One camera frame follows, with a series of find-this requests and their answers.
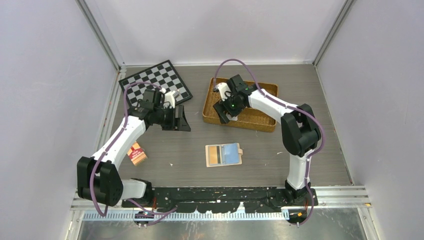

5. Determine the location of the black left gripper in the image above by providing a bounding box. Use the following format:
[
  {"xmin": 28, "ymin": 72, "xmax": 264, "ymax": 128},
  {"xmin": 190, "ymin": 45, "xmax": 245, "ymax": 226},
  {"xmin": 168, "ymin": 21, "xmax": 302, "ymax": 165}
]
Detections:
[{"xmin": 153, "ymin": 105, "xmax": 190, "ymax": 132}]

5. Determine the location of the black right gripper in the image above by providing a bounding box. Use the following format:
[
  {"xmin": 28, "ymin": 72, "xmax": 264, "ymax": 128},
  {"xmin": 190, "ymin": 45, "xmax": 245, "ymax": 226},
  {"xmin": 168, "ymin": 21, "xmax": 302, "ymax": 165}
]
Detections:
[{"xmin": 212, "ymin": 92, "xmax": 246, "ymax": 125}]

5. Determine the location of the gold card black stripe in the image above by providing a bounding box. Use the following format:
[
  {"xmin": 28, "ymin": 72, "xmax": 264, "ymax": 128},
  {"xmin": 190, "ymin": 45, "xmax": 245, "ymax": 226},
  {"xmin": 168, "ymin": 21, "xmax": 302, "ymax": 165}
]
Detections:
[{"xmin": 208, "ymin": 145, "xmax": 221, "ymax": 165}]

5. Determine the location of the beige leather card holder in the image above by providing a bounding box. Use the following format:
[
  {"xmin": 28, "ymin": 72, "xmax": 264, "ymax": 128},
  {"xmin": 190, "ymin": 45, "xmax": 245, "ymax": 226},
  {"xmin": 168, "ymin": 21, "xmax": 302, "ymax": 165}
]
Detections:
[{"xmin": 205, "ymin": 143, "xmax": 243, "ymax": 168}]

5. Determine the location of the white card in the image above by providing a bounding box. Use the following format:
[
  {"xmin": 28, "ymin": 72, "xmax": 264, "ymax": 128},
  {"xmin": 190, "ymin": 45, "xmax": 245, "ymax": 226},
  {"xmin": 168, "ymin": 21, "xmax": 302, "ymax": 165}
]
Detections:
[{"xmin": 226, "ymin": 113, "xmax": 238, "ymax": 121}]

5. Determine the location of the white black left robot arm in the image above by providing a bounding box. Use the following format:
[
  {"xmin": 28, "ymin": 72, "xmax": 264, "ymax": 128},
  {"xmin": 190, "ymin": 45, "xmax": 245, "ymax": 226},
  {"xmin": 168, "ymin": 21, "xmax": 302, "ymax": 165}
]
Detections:
[{"xmin": 76, "ymin": 89, "xmax": 191, "ymax": 207}]

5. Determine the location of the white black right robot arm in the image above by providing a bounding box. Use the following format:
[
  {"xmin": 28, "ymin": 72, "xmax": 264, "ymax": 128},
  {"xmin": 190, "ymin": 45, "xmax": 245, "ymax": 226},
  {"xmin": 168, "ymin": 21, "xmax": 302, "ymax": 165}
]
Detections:
[{"xmin": 213, "ymin": 75, "xmax": 323, "ymax": 205}]

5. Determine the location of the red orange patterned card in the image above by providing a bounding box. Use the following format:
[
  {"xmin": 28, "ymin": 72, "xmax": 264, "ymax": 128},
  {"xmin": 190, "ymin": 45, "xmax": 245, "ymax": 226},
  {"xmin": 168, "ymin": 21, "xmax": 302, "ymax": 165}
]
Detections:
[{"xmin": 127, "ymin": 142, "xmax": 148, "ymax": 166}]

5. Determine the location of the black white chessboard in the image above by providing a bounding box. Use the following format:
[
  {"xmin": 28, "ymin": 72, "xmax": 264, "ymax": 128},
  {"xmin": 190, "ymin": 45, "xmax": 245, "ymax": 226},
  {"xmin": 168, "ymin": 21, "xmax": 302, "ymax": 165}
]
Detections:
[{"xmin": 118, "ymin": 60, "xmax": 193, "ymax": 106}]

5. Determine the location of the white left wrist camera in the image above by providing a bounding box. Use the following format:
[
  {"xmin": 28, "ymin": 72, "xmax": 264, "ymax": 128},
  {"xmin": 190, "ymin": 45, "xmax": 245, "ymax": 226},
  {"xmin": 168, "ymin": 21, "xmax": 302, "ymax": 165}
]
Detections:
[{"xmin": 163, "ymin": 90, "xmax": 180, "ymax": 109}]

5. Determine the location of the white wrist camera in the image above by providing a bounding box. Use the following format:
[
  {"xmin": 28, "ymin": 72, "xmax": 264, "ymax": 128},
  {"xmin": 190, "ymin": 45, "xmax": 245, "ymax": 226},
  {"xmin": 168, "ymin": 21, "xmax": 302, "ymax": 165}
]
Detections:
[
  {"xmin": 214, "ymin": 82, "xmax": 232, "ymax": 101},
  {"xmin": 163, "ymin": 90, "xmax": 180, "ymax": 109}
]

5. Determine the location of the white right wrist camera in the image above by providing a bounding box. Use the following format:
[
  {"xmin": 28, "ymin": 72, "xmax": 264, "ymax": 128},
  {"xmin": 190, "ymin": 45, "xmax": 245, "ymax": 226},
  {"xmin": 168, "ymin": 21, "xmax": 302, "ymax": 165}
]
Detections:
[{"xmin": 214, "ymin": 82, "xmax": 232, "ymax": 101}]

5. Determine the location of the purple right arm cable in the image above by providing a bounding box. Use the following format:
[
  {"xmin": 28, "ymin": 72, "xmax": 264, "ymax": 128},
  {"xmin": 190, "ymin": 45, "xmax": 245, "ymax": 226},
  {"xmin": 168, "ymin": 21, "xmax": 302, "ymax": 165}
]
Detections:
[{"xmin": 213, "ymin": 58, "xmax": 326, "ymax": 228}]

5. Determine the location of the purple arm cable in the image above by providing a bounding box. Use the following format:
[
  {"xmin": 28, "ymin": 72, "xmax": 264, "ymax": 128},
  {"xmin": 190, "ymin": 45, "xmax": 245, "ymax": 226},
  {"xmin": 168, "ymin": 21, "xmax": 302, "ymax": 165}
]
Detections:
[
  {"xmin": 213, "ymin": 58, "xmax": 326, "ymax": 228},
  {"xmin": 89, "ymin": 81, "xmax": 178, "ymax": 227}
]

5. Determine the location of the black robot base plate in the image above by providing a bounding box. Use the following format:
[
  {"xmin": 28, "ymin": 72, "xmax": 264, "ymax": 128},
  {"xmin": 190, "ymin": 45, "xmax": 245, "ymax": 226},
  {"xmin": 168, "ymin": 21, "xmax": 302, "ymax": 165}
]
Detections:
[{"xmin": 122, "ymin": 186, "xmax": 318, "ymax": 214}]

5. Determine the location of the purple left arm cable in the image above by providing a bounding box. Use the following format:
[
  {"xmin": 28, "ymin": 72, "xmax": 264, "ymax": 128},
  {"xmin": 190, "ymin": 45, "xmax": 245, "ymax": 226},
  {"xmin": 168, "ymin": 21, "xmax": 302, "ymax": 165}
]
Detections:
[{"xmin": 89, "ymin": 81, "xmax": 178, "ymax": 227}]

